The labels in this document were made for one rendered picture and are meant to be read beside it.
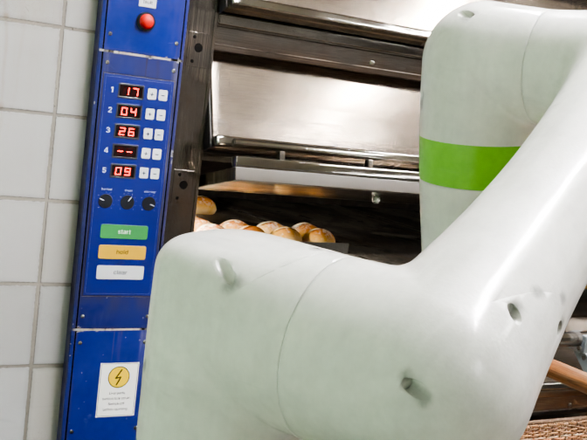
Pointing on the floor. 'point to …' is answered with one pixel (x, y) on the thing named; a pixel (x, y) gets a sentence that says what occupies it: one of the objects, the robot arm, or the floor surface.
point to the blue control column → (145, 41)
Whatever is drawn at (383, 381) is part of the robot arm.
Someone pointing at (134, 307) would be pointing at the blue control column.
